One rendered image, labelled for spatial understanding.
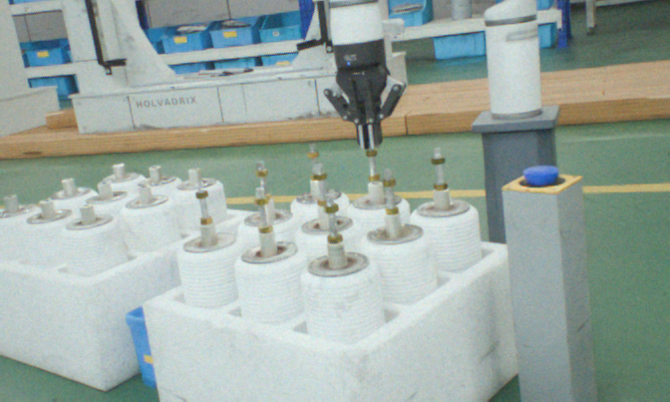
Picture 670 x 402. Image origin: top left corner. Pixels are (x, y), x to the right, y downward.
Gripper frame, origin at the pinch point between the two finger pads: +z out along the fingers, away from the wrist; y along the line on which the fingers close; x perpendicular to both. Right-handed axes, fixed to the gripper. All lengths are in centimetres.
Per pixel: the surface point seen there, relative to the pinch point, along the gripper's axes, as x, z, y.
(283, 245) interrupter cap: -20.9, 10.1, -3.9
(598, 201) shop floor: 86, 36, 15
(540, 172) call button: -11.4, 2.5, 27.9
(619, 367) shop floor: 5.1, 35.6, 32.2
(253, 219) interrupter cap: -10.8, 10.2, -15.7
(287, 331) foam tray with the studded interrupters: -30.3, 17.4, 1.3
